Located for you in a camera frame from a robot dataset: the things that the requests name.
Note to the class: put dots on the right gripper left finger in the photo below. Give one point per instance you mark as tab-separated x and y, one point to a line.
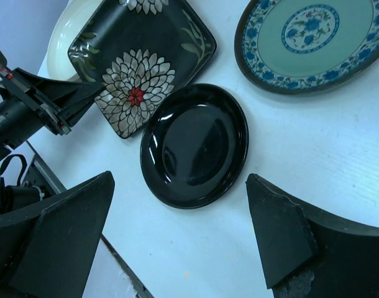
47	248

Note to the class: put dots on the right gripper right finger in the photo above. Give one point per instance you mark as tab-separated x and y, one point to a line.
308	252

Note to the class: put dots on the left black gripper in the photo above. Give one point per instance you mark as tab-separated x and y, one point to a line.
30	102

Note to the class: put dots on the cream round plate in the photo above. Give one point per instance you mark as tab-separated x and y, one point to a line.
68	26

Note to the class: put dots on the black floral square plate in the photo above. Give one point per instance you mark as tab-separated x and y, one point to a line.
141	51

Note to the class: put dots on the black round plate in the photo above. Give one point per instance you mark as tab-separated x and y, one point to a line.
194	147

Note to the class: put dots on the blue floral round plate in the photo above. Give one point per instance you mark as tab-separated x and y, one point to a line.
305	47

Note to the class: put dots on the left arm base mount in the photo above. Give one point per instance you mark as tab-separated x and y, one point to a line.
35	181

